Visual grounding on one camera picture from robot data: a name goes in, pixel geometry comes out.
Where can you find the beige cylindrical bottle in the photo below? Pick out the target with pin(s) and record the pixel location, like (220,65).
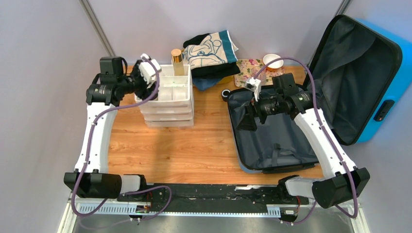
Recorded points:
(177,62)

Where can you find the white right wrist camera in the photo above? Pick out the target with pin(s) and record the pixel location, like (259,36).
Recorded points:
(253,85)

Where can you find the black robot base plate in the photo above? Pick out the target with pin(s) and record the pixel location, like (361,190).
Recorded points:
(214,198)

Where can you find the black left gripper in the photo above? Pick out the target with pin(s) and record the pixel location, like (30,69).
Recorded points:
(143,94)

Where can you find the clear glass on tray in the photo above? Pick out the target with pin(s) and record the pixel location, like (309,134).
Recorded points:
(260,75)

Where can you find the blue grey shirt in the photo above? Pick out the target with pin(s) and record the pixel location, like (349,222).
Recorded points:
(204,84)

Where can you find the floral pattern tray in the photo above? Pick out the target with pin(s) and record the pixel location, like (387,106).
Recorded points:
(247,66)

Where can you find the teal white cartoon towel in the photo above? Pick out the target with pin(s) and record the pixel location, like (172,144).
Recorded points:
(210,49)

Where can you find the white plastic drawer unit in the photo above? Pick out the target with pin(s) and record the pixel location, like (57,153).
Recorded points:
(174,106)

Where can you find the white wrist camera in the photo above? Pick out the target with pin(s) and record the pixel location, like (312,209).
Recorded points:
(253,85)
(148,68)

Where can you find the yellow plastic basket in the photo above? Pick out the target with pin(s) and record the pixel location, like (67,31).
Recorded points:
(223,80)

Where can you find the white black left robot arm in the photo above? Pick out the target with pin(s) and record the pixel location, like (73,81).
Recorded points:
(90,178)

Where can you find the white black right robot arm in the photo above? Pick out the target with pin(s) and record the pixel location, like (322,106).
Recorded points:
(342,179)

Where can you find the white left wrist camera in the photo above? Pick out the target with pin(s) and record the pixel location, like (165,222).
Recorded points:
(148,68)

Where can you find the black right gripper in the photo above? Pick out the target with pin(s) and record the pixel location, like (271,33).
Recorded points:
(248,123)

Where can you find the blue fish print suitcase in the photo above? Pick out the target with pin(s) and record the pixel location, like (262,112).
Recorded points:
(360,71)

